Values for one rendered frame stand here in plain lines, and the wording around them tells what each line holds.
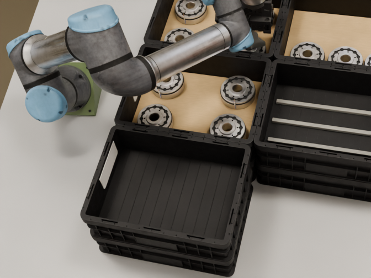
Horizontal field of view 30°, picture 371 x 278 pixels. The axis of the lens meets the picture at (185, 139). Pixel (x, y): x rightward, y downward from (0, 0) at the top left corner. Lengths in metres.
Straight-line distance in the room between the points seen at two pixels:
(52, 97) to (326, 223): 0.86
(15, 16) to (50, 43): 1.80
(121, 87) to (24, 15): 2.01
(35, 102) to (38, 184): 0.28
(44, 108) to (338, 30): 0.93
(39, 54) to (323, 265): 0.97
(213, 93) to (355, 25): 0.50
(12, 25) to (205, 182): 1.95
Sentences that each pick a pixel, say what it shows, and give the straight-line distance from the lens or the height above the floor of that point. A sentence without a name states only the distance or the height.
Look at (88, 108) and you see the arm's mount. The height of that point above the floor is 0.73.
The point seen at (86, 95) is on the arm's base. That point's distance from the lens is 2.22.
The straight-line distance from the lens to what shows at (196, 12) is 2.26.
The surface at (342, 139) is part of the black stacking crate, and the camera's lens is 2.00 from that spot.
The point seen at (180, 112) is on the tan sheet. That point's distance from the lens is 2.06.
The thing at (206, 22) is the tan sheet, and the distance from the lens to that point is 2.27.
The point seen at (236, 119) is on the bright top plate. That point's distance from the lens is 1.99.
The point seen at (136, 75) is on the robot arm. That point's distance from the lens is 1.70.
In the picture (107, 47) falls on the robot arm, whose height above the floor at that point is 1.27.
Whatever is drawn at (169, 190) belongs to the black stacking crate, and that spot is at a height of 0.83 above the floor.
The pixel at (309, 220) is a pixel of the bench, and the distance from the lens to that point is 2.01.
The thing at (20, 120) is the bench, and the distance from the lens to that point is 2.35.
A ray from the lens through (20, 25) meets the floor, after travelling 3.63.
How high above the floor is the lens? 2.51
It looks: 57 degrees down
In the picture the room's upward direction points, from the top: 13 degrees counter-clockwise
